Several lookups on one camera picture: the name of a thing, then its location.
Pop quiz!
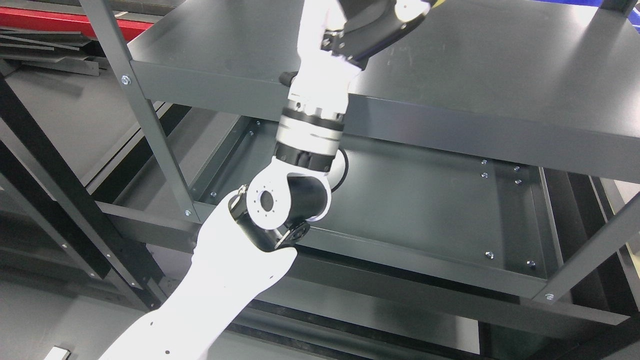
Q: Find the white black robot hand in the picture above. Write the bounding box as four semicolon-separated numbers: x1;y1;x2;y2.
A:
287;0;431;121

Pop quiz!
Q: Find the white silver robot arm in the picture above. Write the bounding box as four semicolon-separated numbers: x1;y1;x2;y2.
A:
101;93;348;360

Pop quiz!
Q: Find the grey metal shelf unit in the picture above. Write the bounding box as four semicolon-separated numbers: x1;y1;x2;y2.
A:
80;0;640;341

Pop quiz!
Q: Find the black metal shelf rack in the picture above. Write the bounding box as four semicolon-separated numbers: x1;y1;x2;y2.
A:
1;79;168;310

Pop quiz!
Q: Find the red metal beam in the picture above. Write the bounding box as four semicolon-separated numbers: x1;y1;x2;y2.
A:
0;6;153;41

